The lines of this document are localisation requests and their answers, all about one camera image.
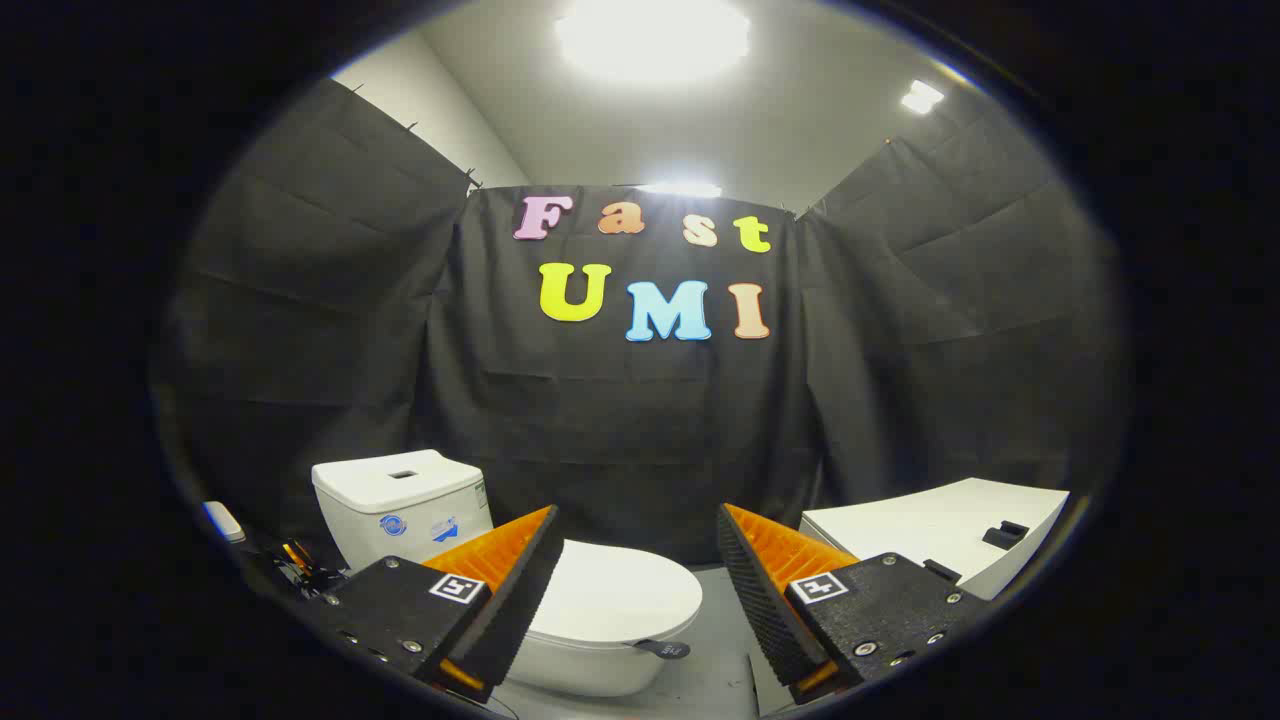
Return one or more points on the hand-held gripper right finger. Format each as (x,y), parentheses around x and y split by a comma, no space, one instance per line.
(760,590)

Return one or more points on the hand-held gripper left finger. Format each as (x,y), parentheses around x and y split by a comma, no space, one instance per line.
(520,590)

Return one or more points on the white toilet lid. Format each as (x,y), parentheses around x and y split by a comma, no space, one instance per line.
(620,595)

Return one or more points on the black lid pull tab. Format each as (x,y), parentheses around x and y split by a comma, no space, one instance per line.
(665,650)

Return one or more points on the white panelled box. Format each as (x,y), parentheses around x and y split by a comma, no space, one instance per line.
(920,525)

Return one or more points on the black backdrop cloth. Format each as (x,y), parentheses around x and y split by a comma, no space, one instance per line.
(620,430)

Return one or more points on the orange and black tools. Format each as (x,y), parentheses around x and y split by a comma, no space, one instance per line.
(300,565)

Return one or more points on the black clip on box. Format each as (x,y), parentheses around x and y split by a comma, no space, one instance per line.
(1005,534)

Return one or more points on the white and blue device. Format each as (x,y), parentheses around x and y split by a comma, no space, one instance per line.
(225,520)

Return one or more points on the bright lamp behind cloth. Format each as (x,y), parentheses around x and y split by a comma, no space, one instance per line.
(680,189)

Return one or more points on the small ceiling lamp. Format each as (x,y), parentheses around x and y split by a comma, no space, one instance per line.
(922,97)

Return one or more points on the large round ceiling lamp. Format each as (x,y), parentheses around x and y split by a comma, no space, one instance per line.
(652,38)

